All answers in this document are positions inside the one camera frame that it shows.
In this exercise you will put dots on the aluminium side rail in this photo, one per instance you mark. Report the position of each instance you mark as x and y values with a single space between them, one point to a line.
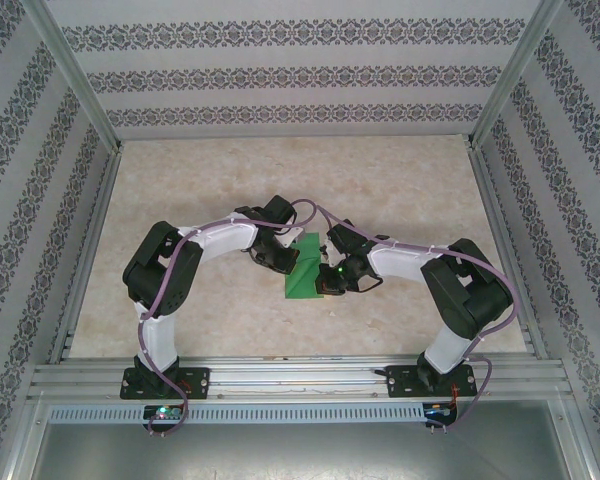
89 250
506 250

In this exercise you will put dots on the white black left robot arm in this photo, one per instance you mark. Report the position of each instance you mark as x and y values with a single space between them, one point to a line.
220 237

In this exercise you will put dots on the small circuit board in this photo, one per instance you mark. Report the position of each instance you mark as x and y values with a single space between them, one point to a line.
440 411
162 413

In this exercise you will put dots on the green paper sheet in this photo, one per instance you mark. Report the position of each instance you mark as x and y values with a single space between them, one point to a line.
305 280

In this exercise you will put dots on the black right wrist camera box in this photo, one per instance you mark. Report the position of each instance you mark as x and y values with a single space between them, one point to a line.
347 235

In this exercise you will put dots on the aluminium frame post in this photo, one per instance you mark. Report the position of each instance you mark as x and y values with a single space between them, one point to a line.
516 65
73 65

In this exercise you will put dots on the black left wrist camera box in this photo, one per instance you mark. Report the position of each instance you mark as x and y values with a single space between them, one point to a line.
280 210

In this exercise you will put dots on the aluminium mounting rail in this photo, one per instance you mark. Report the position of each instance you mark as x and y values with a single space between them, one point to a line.
300 380

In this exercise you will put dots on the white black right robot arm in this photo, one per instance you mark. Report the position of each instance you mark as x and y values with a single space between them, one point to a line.
405 257

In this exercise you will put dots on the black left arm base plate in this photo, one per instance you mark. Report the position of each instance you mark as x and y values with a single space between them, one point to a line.
195 382

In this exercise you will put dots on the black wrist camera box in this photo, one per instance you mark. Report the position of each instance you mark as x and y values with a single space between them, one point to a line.
347 235
280 210

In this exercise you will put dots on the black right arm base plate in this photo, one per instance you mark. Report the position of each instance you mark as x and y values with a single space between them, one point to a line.
400 382

